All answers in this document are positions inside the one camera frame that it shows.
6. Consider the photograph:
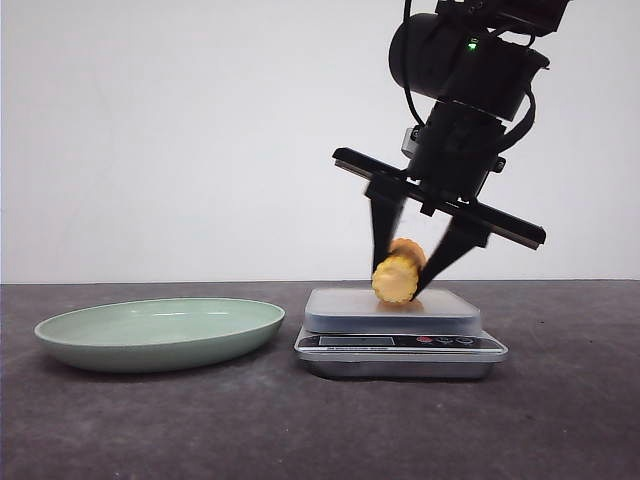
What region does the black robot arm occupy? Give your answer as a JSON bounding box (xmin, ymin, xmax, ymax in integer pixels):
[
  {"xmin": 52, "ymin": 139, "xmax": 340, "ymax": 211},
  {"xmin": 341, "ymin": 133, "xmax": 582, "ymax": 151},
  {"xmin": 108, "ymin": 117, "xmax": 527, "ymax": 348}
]
[{"xmin": 333, "ymin": 1, "xmax": 566, "ymax": 289}]

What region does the light green oval plate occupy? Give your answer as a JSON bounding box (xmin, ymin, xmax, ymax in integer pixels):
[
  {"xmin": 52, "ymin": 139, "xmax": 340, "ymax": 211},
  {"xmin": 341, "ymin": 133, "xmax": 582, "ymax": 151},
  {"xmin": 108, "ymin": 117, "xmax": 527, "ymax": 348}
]
[{"xmin": 34, "ymin": 297, "xmax": 285, "ymax": 373}]

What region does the yellow corn cob piece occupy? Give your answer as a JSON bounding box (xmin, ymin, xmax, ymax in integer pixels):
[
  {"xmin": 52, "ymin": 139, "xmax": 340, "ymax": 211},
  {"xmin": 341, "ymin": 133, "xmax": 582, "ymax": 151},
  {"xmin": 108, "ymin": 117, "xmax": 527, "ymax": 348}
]
[{"xmin": 371, "ymin": 238, "xmax": 427, "ymax": 304}]

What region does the silver digital kitchen scale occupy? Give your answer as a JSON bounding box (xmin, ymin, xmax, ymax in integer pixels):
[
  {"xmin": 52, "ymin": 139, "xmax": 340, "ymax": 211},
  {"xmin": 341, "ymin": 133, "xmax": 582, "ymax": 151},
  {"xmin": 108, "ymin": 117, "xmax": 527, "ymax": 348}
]
[{"xmin": 294, "ymin": 288, "xmax": 508, "ymax": 379}]

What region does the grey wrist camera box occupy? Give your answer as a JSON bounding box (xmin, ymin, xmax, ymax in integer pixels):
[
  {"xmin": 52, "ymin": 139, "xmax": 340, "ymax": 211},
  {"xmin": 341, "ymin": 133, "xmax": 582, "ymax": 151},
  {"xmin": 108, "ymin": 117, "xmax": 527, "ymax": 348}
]
[{"xmin": 401, "ymin": 125, "xmax": 421, "ymax": 159}]

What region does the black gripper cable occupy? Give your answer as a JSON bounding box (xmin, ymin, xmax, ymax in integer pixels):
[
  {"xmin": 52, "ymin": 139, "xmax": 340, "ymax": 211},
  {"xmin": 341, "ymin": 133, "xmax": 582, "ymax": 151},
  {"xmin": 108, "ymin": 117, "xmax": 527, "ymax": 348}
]
[{"xmin": 501, "ymin": 84, "xmax": 537, "ymax": 151}]

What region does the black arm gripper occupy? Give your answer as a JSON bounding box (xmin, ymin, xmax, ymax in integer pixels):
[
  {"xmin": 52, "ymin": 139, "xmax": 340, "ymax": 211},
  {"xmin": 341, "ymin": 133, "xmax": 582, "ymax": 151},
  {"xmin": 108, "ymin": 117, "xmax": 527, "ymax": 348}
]
[{"xmin": 333, "ymin": 103, "xmax": 545, "ymax": 293}]

